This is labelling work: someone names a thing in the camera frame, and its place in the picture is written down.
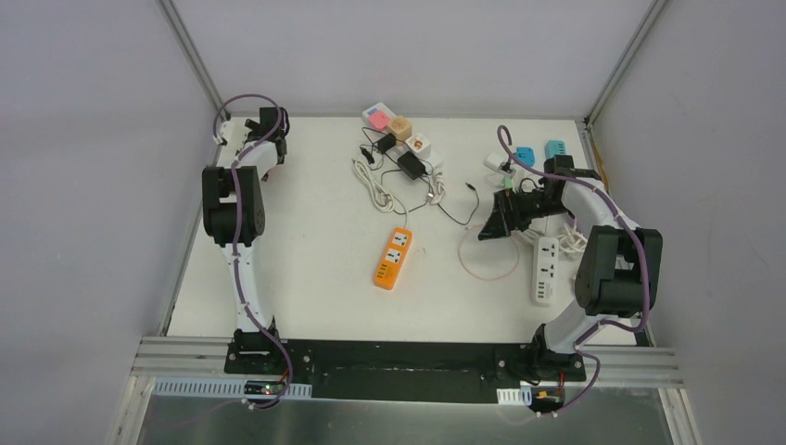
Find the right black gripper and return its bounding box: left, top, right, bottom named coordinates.
left=479, top=186, right=571, bottom=241

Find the orange power strip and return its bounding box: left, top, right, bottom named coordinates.
left=373, top=227, right=412, bottom=290

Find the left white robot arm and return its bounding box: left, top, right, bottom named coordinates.
left=201, top=106, right=289, bottom=375

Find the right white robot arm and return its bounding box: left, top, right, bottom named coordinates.
left=478, top=155, right=663, bottom=380

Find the white charger plug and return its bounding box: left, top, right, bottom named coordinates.
left=483, top=153, right=515, bottom=178

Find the blue plug adapter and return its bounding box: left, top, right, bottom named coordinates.
left=514, top=146, right=536, bottom=168

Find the teal power strip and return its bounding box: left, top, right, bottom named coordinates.
left=544, top=140, right=567, bottom=159

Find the black power adapter brick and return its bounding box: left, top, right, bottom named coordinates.
left=396, top=152, right=426, bottom=180

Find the pink flat adapter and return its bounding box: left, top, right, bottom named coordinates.
left=367, top=109, right=391, bottom=132

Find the small black adapter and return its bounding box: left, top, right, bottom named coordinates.
left=374, top=133, right=398, bottom=154

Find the tan cube adapter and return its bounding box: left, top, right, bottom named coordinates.
left=387, top=116, right=412, bottom=141

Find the pink thin cable loop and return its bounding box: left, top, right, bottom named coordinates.
left=456, top=222, right=521, bottom=283

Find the black thin cable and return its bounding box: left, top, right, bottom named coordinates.
left=359, top=122, right=482, bottom=228

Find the white power strip cable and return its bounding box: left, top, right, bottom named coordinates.
left=351, top=158, right=410, bottom=232

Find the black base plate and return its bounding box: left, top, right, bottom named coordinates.
left=224, top=333, right=587, bottom=403

